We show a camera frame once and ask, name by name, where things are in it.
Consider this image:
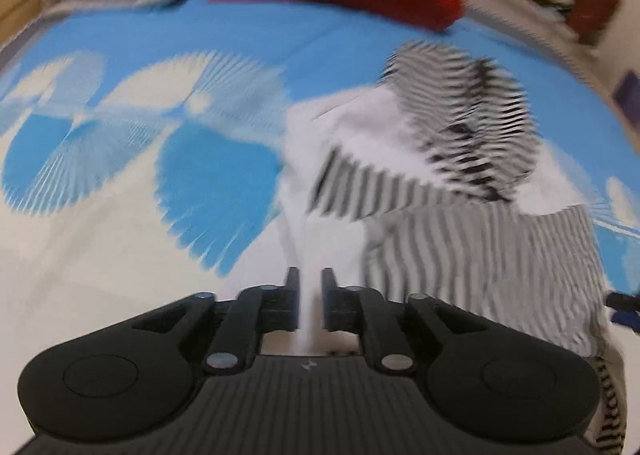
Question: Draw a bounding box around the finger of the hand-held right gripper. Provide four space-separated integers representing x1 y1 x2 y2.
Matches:
606 291 640 328

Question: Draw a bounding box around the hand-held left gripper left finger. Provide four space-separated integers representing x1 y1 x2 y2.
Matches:
131 266 301 376

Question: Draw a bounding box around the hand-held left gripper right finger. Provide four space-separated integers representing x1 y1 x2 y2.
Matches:
321 267 482 376

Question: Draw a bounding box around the white black striped small garment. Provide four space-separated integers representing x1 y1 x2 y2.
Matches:
277 40 628 455

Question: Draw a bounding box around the blue white patterned bedsheet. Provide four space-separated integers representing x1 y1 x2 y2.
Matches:
0 0 640 455

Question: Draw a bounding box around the purple box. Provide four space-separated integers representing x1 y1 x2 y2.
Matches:
612 70 640 112

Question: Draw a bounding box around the dark red plush toy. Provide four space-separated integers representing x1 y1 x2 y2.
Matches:
567 0 624 47

